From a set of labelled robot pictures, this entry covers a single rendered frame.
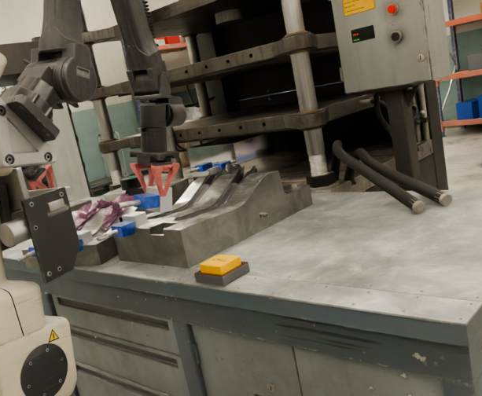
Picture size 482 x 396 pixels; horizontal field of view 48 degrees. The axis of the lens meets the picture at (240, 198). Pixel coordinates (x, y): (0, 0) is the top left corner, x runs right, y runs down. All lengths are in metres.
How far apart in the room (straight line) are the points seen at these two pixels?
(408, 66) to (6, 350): 1.33
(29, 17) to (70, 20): 8.04
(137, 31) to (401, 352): 0.79
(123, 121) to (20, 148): 8.49
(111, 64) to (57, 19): 8.42
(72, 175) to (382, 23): 4.35
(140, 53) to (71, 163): 4.54
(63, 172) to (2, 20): 3.77
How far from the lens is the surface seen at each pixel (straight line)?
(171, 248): 1.23
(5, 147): 0.89
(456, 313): 0.83
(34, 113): 0.89
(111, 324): 1.55
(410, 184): 1.45
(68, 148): 5.69
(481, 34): 8.13
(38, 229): 1.06
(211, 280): 1.08
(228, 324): 1.16
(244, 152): 2.15
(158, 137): 1.20
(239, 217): 1.32
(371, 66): 1.81
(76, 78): 0.98
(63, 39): 1.00
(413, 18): 1.75
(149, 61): 1.18
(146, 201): 1.20
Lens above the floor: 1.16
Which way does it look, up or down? 11 degrees down
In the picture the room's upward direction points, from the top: 11 degrees counter-clockwise
